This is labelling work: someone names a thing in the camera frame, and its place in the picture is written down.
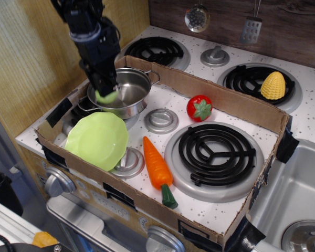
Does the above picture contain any silver oven knob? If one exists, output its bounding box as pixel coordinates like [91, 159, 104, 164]
[145, 225, 186, 252]
[45, 166, 76, 197]

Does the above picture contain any light green plastic plate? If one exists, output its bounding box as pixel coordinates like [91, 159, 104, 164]
[65, 112, 129, 172]

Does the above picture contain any silver oven door handle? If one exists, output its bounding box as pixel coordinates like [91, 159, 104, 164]
[46, 195, 137, 252]

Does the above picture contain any hanging metal spatula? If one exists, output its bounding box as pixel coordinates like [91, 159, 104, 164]
[239, 0, 263, 44]

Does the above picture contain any silver right oven knob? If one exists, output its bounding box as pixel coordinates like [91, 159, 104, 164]
[145, 225, 186, 252]

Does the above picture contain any silver left oven knob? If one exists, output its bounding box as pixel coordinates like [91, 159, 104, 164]
[45, 166, 76, 197]

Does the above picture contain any silver back stove knob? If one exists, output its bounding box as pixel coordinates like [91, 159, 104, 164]
[200, 46, 230, 67]

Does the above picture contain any stainless steel pot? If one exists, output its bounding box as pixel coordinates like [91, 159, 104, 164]
[78, 67, 160, 120]

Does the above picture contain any front right black burner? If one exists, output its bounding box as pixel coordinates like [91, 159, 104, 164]
[164, 122, 264, 203]

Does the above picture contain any light green toy broccoli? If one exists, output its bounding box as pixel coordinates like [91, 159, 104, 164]
[95, 90, 119, 104]

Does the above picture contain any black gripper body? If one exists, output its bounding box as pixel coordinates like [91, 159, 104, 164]
[75, 17, 120, 84]

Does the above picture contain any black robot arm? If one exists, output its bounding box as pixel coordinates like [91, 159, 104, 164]
[51, 1, 120, 98]

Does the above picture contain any red toy tomato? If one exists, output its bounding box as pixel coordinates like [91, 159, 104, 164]
[186, 95, 213, 122]

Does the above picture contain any yellow toy corn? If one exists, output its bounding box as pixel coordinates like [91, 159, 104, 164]
[260, 71, 286, 100]

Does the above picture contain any silver centre stove knob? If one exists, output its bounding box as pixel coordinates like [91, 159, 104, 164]
[144, 108, 179, 134]

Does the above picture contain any grey toy sink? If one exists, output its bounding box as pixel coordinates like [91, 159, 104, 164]
[250, 140, 315, 251]

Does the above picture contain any back right black burner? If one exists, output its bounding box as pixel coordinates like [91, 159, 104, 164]
[217, 63, 302, 113]

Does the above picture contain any silver front stove knob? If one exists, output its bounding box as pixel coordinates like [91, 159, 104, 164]
[110, 148, 145, 180]

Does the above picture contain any hanging round metal strainer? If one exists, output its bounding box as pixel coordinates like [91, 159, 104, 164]
[184, 1, 211, 33]

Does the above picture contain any back left black burner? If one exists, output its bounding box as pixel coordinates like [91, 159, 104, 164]
[116, 37, 191, 71]

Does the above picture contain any orange toy carrot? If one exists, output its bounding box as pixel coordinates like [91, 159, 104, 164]
[143, 136, 178, 209]

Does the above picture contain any brown cardboard fence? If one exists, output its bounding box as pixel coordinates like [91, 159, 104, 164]
[36, 56, 293, 247]

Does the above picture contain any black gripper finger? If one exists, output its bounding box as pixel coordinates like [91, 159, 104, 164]
[93, 75, 119, 98]

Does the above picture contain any silver sink drain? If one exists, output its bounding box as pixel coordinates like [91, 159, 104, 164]
[281, 219, 315, 251]

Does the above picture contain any yellow object bottom left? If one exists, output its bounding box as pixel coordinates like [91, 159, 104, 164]
[31, 232, 58, 248]

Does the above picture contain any silver stove knob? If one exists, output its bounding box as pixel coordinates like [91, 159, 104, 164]
[144, 108, 179, 134]
[110, 148, 145, 180]
[200, 46, 230, 67]

